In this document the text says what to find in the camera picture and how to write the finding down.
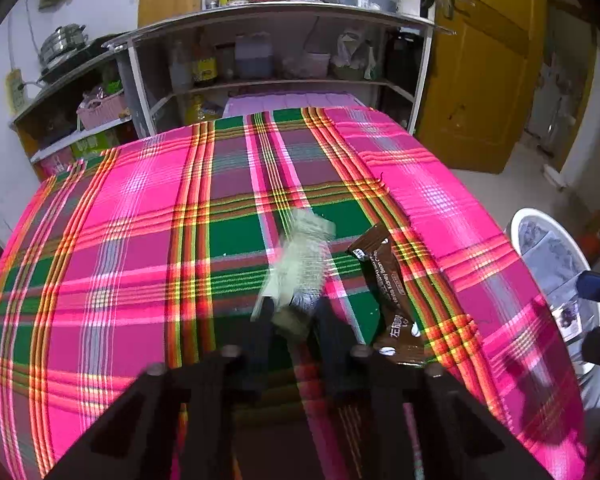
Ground translucent white bin liner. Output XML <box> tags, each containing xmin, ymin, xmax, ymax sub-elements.
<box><xmin>517</xmin><ymin>217</ymin><xmax>598</xmax><ymax>343</ymax></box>

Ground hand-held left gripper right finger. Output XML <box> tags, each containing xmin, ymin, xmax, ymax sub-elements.
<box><xmin>314</xmin><ymin>304</ymin><xmax>556</xmax><ymax>480</ymax></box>

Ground yellowed power strip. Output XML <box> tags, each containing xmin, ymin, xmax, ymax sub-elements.
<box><xmin>6</xmin><ymin>70</ymin><xmax>27</xmax><ymax>116</ymax></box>

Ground steel cooking pot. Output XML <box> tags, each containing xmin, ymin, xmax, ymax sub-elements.
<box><xmin>39</xmin><ymin>24</ymin><xmax>88</xmax><ymax>68</ymax></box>

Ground dark tall bottle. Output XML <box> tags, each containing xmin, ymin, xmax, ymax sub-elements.
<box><xmin>385</xmin><ymin>32</ymin><xmax>423</xmax><ymax>83</ymax></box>

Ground pink cardboard box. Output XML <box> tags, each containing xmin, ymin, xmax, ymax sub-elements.
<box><xmin>39</xmin><ymin>146</ymin><xmax>78</xmax><ymax>177</ymax></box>

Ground white crumpled plastic bags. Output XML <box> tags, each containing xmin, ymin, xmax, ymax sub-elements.
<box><xmin>330</xmin><ymin>30</ymin><xmax>376</xmax><ymax>81</ymax></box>

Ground yellow oil bottle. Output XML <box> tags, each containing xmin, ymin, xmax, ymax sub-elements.
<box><xmin>192</xmin><ymin>42</ymin><xmax>218</xmax><ymax>86</ymax></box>

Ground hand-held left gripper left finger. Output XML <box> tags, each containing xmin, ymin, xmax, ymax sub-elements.
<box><xmin>45</xmin><ymin>296</ymin><xmax>277</xmax><ymax>480</ymax></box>

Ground clear plastic bottle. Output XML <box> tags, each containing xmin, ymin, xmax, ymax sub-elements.
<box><xmin>170</xmin><ymin>42</ymin><xmax>193</xmax><ymax>93</ymax></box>

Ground pink woven basket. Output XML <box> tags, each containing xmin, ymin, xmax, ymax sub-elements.
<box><xmin>76</xmin><ymin>92</ymin><xmax>128</xmax><ymax>131</ymax></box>

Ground black induction cooker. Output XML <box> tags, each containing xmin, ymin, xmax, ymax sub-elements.
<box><xmin>36</xmin><ymin>60</ymin><xmax>96</xmax><ymax>85</ymax></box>

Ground brown snack wrapper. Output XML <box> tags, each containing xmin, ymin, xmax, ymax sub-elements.
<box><xmin>347</xmin><ymin>224</ymin><xmax>427</xmax><ymax>367</ymax></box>

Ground green and white wrapper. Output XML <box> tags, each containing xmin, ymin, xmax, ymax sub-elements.
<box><xmin>251</xmin><ymin>207</ymin><xmax>337</xmax><ymax>343</ymax></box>

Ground small yellow bottle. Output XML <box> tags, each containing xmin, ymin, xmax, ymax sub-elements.
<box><xmin>185</xmin><ymin>95</ymin><xmax>226</xmax><ymax>123</ymax></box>

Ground yellow wooden door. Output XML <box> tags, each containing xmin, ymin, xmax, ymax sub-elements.
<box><xmin>415</xmin><ymin>0</ymin><xmax>548</xmax><ymax>173</ymax></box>

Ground curved white shelf unit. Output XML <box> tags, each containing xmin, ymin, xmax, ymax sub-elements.
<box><xmin>10</xmin><ymin>0</ymin><xmax>456</xmax><ymax>171</ymax></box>

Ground green and yellow box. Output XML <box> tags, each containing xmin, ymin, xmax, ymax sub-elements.
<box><xmin>70</xmin><ymin>127</ymin><xmax>121</xmax><ymax>158</ymax></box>

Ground translucent plastic jug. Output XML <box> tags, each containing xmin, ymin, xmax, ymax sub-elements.
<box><xmin>235</xmin><ymin>32</ymin><xmax>273</xmax><ymax>80</ymax></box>

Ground pink plaid tablecloth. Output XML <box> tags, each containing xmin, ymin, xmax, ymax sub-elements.
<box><xmin>0</xmin><ymin>105</ymin><xmax>588</xmax><ymax>480</ymax></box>

